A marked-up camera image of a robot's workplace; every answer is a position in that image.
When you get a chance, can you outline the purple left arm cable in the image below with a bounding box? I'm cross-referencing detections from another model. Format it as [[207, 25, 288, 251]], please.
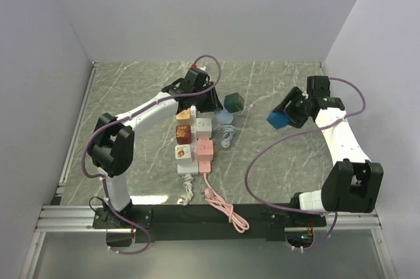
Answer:
[[80, 54, 221, 256]]

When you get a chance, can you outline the white power strip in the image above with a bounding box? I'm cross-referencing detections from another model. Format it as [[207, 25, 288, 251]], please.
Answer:
[[177, 106, 199, 176]]

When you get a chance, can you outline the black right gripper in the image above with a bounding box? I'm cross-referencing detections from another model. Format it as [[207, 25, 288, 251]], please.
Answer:
[[274, 87, 311, 129]]

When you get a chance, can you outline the aluminium rail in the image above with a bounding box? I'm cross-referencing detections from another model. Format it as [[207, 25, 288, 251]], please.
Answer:
[[19, 205, 397, 278], [55, 62, 100, 197]]

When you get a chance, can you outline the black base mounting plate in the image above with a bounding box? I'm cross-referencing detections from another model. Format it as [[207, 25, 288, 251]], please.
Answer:
[[91, 203, 328, 244]]

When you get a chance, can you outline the brown cube plug adapter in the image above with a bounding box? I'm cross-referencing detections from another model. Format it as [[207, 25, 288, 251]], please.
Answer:
[[175, 125, 192, 145]]

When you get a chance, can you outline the aluminium left side rail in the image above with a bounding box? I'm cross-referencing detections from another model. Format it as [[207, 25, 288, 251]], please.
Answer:
[[55, 62, 100, 197]]

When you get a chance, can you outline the blue cube plug adapter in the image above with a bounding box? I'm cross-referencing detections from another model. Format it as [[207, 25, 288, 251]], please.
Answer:
[[266, 111, 289, 129]]

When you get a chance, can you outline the light blue round socket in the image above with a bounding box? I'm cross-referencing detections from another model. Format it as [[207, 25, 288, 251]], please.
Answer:
[[215, 110, 240, 125]]

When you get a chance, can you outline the tan cube plug adapter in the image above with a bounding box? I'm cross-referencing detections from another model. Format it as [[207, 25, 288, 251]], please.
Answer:
[[175, 108, 192, 125]]

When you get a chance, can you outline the light blue socket cable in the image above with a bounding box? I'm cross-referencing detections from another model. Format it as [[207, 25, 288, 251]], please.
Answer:
[[216, 123, 236, 149]]

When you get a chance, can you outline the white power strip cable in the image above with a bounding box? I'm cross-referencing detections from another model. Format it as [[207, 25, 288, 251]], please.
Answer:
[[178, 173, 194, 207]]

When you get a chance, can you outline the dark green cube adapter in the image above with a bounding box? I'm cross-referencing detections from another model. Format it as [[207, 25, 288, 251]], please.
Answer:
[[223, 92, 244, 114]]

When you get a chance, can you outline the aluminium front rail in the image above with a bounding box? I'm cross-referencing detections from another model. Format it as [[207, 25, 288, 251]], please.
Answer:
[[19, 205, 397, 278]]

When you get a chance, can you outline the pink power strip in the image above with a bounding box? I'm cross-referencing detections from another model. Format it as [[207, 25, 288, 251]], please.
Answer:
[[198, 161, 211, 175]]

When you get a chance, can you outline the white patterned cube adapter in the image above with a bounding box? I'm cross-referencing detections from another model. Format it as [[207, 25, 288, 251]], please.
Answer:
[[175, 144, 193, 165]]

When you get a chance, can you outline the pink cube plug adapter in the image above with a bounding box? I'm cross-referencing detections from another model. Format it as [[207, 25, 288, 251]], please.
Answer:
[[197, 139, 214, 161]]

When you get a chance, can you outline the plain white cube adapter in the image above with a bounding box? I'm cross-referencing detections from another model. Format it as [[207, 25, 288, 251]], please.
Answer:
[[196, 118, 213, 139]]

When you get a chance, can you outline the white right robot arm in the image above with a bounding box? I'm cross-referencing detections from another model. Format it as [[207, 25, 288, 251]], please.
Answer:
[[267, 75, 383, 226]]

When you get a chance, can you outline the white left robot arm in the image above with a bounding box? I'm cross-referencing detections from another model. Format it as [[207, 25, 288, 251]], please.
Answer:
[[81, 65, 222, 228]]

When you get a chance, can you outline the pink power strip cable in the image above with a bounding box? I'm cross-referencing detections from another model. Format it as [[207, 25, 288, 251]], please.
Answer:
[[203, 172, 251, 234]]

